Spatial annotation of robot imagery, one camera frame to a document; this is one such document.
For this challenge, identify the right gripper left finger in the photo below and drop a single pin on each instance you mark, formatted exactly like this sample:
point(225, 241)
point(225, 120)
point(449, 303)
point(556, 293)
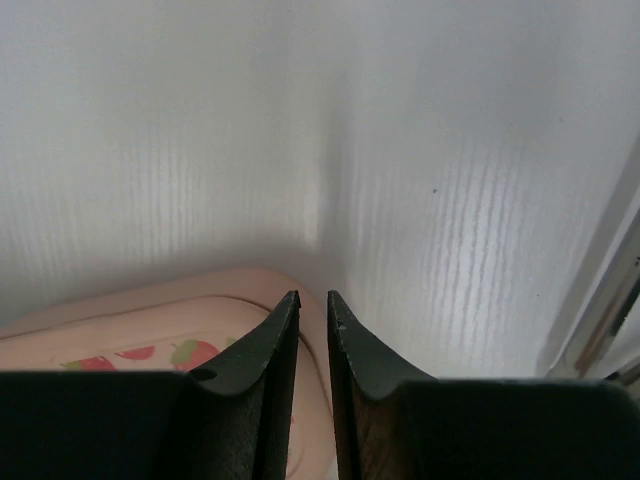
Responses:
point(226, 419)

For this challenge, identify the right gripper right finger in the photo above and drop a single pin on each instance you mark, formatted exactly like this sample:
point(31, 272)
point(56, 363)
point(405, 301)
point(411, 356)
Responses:
point(394, 421)

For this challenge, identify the pink box lid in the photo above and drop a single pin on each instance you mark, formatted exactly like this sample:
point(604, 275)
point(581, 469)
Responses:
point(178, 326)

